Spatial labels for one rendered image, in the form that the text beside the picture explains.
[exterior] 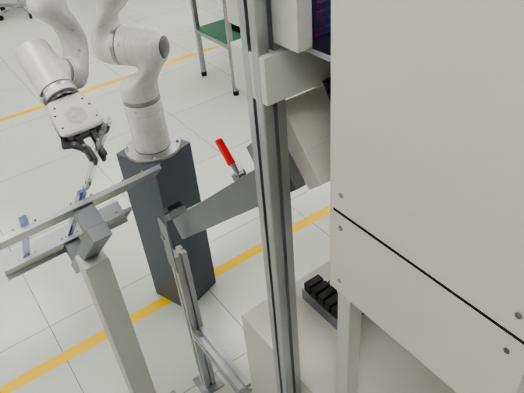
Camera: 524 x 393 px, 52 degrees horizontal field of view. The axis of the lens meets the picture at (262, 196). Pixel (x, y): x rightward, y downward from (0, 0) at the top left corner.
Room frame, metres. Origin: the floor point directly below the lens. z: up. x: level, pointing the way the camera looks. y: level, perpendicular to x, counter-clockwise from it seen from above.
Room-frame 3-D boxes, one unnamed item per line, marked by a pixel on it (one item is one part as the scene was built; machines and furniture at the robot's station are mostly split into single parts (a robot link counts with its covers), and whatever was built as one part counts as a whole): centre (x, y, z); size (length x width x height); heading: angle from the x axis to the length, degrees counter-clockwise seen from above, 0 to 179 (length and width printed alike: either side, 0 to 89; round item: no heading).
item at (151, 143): (1.56, 0.35, 0.79); 0.19 x 0.19 x 0.18
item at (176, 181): (1.56, 0.35, 0.35); 0.18 x 0.18 x 0.70; 52
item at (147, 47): (1.55, 0.32, 1.00); 0.19 x 0.12 x 0.24; 69
